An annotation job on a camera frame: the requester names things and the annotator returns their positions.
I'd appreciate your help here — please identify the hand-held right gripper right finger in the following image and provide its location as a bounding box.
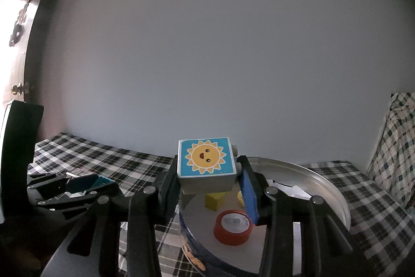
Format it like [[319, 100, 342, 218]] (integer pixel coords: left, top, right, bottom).
[[236, 155, 355, 277]]

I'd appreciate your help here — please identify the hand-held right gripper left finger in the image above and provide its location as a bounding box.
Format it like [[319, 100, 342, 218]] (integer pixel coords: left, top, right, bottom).
[[40, 154, 181, 277]]

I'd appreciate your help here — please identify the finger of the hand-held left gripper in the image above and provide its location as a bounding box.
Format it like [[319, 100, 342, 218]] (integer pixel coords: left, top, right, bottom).
[[35, 182, 121, 220], [27, 172, 115, 194]]

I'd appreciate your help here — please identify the plain yellow block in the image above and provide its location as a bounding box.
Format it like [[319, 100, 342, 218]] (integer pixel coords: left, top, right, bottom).
[[204, 192, 227, 211]]

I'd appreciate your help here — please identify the white sun picture block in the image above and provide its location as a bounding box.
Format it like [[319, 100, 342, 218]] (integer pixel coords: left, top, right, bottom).
[[177, 136, 242, 195]]

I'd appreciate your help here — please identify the round blue tin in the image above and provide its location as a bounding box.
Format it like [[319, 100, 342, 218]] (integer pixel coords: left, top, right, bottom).
[[176, 156, 352, 277]]

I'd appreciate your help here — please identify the red lid jar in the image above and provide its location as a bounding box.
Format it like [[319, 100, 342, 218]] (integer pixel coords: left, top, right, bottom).
[[213, 208, 254, 246]]

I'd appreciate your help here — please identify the plaid blanket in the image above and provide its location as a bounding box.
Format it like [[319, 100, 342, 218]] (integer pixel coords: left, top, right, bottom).
[[27, 132, 415, 277]]

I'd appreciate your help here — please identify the wooden door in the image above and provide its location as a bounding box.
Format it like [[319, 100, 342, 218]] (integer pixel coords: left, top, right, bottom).
[[0, 0, 80, 109]]

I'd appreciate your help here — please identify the plaid pillow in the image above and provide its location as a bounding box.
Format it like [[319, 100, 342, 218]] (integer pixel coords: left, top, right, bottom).
[[366, 92, 415, 217]]

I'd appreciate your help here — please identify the metal door handle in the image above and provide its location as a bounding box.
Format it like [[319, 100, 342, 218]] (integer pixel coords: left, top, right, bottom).
[[11, 82, 33, 96]]

